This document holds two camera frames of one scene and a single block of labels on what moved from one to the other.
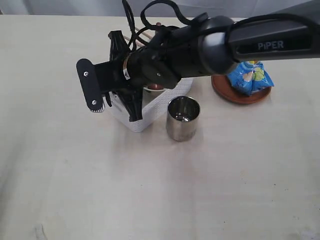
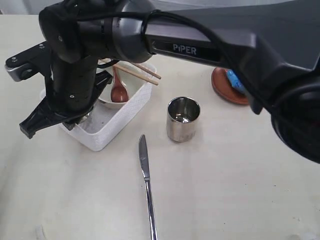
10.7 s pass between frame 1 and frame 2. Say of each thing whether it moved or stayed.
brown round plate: stayed
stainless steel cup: stayed
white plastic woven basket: moved
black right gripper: moved
